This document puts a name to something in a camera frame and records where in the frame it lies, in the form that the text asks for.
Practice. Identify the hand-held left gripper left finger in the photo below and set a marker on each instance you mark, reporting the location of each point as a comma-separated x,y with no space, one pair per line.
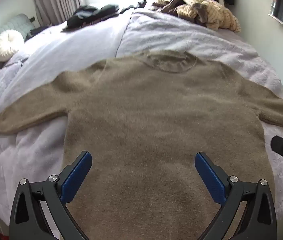
77,177

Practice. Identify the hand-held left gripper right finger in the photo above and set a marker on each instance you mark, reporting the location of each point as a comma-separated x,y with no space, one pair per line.
210,177

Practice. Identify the tan knit sweater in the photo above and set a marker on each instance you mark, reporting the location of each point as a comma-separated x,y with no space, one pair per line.
156,120

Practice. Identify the yellow striped clothes pile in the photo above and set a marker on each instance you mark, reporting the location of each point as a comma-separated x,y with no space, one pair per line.
214,12

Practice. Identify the black clothes pile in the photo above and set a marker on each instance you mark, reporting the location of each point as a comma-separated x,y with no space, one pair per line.
91,15

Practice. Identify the lavender fleece blanket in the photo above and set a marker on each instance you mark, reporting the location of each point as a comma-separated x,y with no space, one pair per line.
206,40

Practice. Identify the round white pillow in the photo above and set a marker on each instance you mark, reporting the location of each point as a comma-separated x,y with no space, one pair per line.
7,45

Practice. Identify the dark garment by headboard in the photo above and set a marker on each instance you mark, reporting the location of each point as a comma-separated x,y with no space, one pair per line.
37,30

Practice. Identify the grey pleated curtain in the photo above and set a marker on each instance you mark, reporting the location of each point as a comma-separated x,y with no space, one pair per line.
54,0

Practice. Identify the small black garment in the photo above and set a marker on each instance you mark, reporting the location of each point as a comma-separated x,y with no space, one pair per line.
136,6

